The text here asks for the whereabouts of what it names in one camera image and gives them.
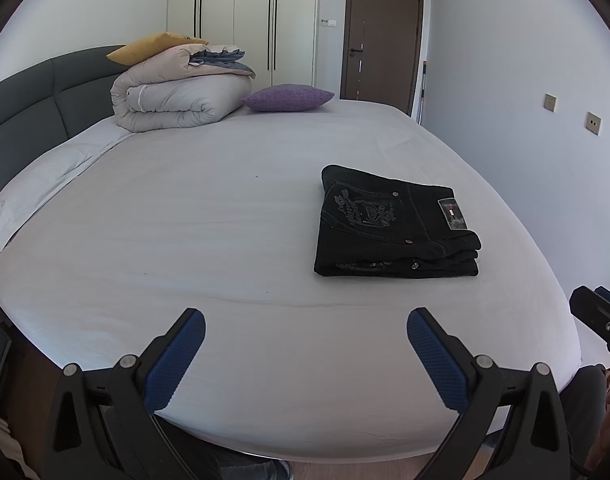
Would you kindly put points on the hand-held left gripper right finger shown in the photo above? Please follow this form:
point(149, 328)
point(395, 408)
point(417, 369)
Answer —
point(435, 360)

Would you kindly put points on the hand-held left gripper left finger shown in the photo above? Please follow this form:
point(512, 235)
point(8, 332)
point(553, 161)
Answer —
point(177, 360)

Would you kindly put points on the black pants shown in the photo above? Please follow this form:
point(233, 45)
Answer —
point(385, 245)

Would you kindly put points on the person's leg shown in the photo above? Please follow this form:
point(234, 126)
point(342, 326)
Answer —
point(582, 400)

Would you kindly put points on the bed with white sheet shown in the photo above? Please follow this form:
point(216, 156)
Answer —
point(210, 235)

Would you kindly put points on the white pillow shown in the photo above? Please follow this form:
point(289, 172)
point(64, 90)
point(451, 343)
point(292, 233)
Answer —
point(40, 180)

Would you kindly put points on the folded light grey duvet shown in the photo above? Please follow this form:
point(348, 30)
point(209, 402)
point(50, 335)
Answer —
point(185, 105)

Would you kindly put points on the leaning pole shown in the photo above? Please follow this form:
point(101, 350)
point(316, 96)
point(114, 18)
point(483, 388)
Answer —
point(423, 90)

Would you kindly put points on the purple pillow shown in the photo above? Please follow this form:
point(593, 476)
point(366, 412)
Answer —
point(290, 97)

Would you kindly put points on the grey padded headboard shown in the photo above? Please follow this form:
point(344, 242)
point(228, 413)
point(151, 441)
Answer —
point(25, 115)

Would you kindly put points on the folded beige blue quilt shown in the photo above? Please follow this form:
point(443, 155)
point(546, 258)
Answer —
point(170, 60)

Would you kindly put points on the yellow pillow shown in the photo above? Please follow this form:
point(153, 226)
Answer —
point(145, 47)

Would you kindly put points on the brown door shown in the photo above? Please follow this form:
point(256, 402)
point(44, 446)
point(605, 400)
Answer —
point(385, 35)

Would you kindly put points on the white wardrobe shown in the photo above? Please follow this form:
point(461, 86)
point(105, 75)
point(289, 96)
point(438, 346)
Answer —
point(235, 20)

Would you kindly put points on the wall outlet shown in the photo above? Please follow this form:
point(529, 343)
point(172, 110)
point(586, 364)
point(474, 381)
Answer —
point(551, 102)
point(593, 123)

